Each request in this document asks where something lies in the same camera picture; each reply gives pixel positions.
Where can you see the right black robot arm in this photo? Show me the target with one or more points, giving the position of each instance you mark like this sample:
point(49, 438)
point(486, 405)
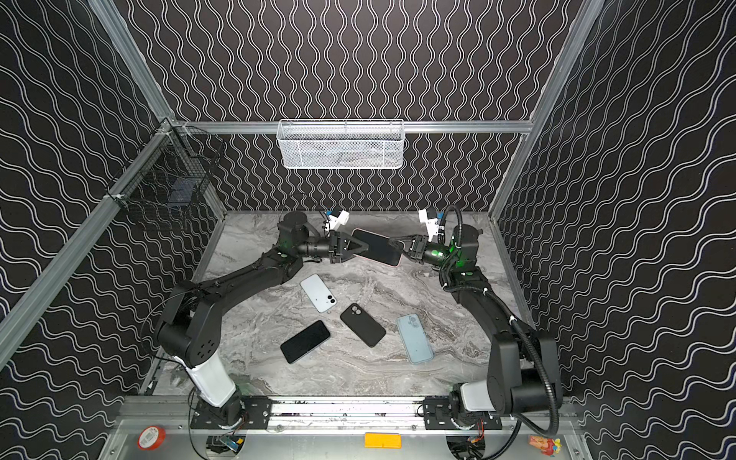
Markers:
point(523, 377)

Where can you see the white wire mesh basket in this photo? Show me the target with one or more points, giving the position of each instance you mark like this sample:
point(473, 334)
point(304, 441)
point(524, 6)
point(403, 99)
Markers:
point(342, 144)

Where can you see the white phone face down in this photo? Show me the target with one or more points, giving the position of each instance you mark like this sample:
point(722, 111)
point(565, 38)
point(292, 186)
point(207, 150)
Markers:
point(318, 293)

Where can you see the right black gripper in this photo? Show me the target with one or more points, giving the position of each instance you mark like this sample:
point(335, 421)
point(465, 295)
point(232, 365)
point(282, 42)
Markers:
point(414, 248)

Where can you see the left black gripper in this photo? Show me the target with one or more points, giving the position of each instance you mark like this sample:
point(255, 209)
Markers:
point(334, 247)

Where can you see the light blue phone case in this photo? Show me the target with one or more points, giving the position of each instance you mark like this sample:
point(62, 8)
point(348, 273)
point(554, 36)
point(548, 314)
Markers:
point(414, 338)

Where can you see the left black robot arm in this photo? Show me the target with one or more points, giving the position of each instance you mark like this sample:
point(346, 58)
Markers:
point(189, 329)

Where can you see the black phone case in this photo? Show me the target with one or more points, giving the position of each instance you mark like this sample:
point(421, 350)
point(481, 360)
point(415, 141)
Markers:
point(363, 325)

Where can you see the yellow block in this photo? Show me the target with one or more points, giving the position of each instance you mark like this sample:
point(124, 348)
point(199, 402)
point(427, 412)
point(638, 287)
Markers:
point(384, 441)

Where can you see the red yellow toy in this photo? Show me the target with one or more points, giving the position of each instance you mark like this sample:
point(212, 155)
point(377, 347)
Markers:
point(546, 446)

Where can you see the black phone screen up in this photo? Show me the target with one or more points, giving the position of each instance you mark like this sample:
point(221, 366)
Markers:
point(305, 341)

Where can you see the black wire basket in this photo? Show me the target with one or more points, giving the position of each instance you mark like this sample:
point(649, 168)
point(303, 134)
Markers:
point(171, 182)

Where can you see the black phone purple edge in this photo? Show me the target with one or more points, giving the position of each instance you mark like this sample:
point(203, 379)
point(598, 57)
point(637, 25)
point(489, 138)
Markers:
point(380, 251)

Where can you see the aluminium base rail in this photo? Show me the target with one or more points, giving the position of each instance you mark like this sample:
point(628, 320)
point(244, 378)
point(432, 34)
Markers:
point(313, 415)

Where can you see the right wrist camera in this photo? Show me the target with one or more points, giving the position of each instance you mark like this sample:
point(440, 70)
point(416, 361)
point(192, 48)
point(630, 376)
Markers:
point(430, 218)

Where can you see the red tape roll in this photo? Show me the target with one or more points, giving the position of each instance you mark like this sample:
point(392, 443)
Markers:
point(151, 438)

